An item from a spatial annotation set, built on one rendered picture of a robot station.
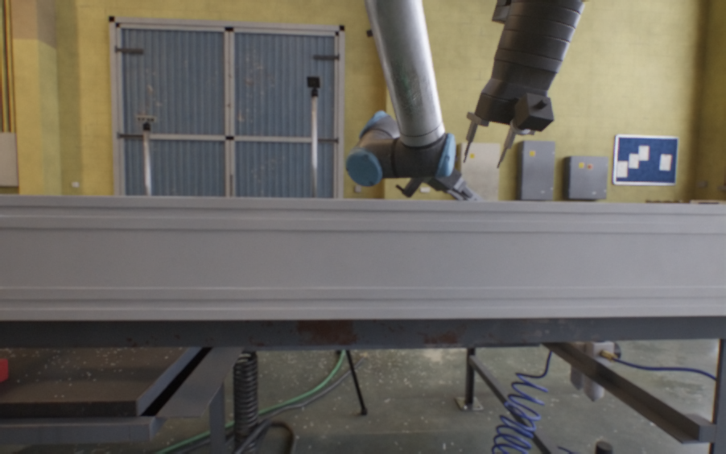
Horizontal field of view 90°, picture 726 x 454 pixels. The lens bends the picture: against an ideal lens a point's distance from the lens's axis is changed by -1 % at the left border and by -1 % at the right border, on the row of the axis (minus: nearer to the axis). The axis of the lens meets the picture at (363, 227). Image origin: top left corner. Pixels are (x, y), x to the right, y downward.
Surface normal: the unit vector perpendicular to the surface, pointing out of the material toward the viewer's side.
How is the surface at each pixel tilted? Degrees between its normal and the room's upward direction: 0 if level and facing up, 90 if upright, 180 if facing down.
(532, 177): 90
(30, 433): 90
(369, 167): 124
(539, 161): 90
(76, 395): 0
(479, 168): 90
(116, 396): 0
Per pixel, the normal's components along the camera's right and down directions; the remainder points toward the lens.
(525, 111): -0.98, -0.11
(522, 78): 0.07, 0.59
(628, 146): 0.07, 0.07
